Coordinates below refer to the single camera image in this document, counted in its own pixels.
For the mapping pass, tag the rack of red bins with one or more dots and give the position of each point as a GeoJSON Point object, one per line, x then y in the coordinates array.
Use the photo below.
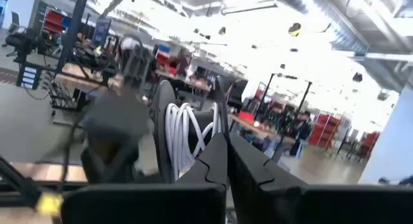
{"type": "Point", "coordinates": [53, 20]}

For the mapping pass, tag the red storage shelf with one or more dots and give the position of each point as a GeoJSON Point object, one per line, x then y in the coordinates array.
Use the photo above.
{"type": "Point", "coordinates": [324, 130]}

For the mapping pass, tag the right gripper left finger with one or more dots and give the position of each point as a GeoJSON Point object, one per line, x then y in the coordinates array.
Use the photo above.
{"type": "Point", "coordinates": [145, 204]}

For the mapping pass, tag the black workstation gantry frame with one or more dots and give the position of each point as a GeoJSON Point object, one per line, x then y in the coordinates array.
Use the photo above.
{"type": "Point", "coordinates": [72, 33]}
{"type": "Point", "coordinates": [305, 95]}

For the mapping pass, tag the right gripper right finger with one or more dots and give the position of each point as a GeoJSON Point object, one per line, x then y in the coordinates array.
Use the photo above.
{"type": "Point", "coordinates": [322, 204]}

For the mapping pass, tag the black office chair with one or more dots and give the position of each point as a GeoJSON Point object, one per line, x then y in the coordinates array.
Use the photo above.
{"type": "Point", "coordinates": [19, 40]}

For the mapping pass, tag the person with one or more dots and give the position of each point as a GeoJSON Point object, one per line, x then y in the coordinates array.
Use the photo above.
{"type": "Point", "coordinates": [298, 128]}
{"type": "Point", "coordinates": [182, 61]}

